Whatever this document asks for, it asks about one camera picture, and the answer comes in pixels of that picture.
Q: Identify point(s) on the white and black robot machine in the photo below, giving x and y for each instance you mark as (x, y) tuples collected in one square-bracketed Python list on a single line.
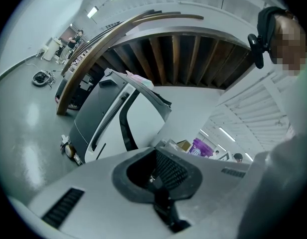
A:
[(143, 123)]

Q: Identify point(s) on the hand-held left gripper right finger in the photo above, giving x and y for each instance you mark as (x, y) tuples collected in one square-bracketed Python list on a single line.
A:
[(218, 195)]

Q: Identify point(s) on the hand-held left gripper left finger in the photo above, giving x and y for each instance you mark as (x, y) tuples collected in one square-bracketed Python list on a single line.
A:
[(93, 195)]

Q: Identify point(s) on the black head-mounted camera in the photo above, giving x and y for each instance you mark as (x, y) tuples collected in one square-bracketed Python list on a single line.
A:
[(255, 48)]

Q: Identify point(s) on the white cabinet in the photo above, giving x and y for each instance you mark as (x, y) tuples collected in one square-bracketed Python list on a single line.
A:
[(51, 50)]

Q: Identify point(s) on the purple detergent powder tub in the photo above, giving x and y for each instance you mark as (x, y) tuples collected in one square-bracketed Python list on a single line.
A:
[(200, 149)]

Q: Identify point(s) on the large open cardboard box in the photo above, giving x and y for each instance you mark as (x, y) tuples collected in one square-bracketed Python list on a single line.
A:
[(185, 145)]

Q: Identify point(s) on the white plastic box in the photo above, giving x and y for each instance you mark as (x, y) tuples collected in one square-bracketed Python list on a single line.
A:
[(172, 144)]

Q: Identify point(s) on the brown wooden staircase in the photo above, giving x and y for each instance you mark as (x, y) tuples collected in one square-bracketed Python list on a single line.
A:
[(168, 58)]

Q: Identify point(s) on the person's head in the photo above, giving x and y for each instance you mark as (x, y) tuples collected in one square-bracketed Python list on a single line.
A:
[(290, 48)]

